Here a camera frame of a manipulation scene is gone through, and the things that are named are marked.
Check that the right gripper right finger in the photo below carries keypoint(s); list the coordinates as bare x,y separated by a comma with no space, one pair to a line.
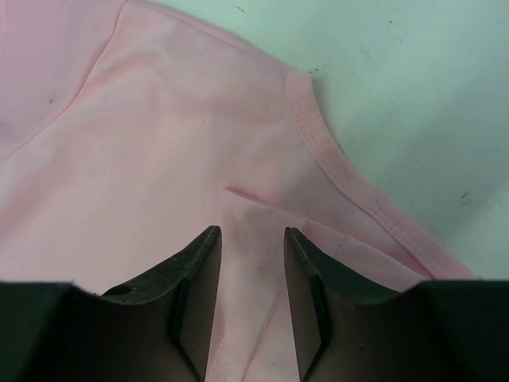
336,331

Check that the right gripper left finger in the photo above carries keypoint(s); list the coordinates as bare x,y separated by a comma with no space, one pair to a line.
165,315

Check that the pink t-shirt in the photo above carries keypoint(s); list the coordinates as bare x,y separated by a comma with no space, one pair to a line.
128,127

